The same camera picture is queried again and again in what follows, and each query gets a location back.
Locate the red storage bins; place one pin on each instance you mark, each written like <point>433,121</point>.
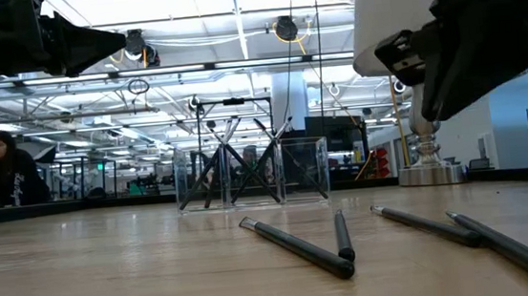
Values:
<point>381,161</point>

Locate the white shade silver table lamp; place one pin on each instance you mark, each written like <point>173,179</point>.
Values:
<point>377,13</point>

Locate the person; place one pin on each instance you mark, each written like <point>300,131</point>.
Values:
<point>251,158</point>
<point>8,180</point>

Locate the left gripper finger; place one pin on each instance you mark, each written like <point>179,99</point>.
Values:
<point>82,41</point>

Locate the gray laptop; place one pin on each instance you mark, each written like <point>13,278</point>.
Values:
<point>478,163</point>

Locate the clear acrylic organizer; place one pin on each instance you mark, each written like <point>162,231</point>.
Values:
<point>312,153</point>

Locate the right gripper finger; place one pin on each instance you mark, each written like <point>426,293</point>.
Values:
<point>476,53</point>

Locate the black television screen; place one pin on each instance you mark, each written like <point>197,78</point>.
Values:
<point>339,132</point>

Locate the black camera rig frame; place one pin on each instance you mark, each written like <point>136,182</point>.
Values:
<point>233,101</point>

